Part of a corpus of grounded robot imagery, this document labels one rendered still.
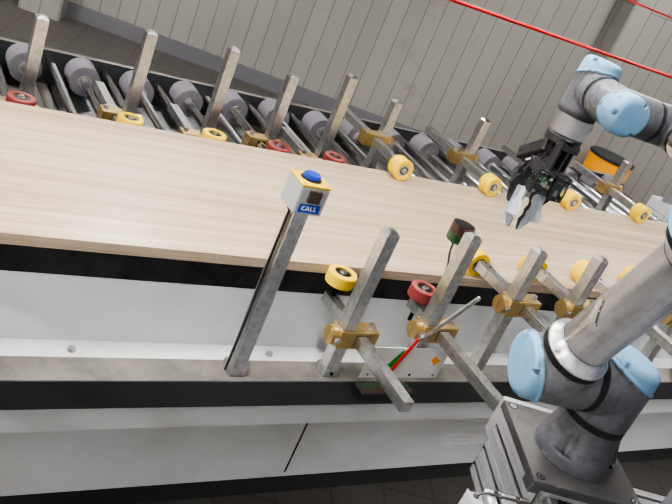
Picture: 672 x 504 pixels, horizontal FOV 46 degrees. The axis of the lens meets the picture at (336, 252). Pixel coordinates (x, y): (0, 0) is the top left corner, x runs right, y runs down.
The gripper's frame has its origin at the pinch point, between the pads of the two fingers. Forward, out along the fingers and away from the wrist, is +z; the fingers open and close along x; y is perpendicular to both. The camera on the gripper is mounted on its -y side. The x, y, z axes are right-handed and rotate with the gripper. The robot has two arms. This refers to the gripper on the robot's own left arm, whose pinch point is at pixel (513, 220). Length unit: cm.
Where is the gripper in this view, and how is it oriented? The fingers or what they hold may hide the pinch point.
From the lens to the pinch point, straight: 165.9
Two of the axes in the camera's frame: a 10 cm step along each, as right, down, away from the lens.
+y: 0.5, 4.6, -8.8
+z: -3.7, 8.3, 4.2
